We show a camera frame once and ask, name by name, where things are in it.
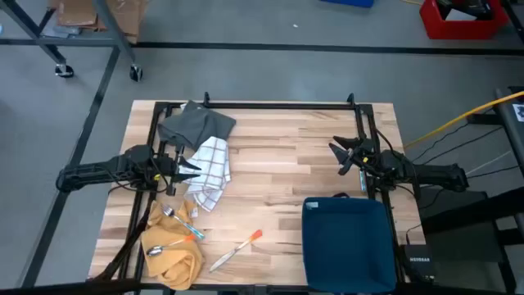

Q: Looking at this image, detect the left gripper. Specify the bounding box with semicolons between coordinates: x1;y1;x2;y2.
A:
151;143;202;197

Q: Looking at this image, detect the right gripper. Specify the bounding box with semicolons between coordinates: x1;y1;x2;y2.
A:
328;136;385;177

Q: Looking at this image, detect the white red-checked towel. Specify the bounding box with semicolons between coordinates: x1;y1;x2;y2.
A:
178;135;233;213

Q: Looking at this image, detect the grey waffle towel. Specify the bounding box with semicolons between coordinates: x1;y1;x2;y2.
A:
157;100;237;152

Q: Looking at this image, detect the mustard yellow towel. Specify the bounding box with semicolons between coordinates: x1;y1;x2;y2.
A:
140;199;206;291

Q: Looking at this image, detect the navy and white fabric bin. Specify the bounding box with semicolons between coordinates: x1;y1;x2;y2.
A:
301;192;398;295

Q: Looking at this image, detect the yellow stick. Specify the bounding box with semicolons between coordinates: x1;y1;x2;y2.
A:
403;90;524;151

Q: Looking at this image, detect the black network router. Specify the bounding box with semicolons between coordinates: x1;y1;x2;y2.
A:
403;244;436;280

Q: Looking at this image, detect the black side stand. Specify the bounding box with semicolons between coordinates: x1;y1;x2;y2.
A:
417;85;524;294

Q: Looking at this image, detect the blue box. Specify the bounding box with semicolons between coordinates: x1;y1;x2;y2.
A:
318;0;375;8

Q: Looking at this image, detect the red plastic floor bin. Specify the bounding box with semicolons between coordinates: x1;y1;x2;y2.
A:
418;0;510;41

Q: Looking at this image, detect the grey metal rolling cart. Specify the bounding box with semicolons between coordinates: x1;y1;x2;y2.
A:
0;0;143;82

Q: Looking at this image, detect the fork with teal handle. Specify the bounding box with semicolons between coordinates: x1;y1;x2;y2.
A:
161;204;206;241

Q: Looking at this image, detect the spoon with orange handle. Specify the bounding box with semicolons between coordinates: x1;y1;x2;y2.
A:
146;234;197;257

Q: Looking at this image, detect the black metal table frame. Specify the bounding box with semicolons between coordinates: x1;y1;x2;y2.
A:
117;92;409;294

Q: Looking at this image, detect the knife with orange-white handle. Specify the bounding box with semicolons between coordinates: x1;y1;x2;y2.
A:
208;229;264;274

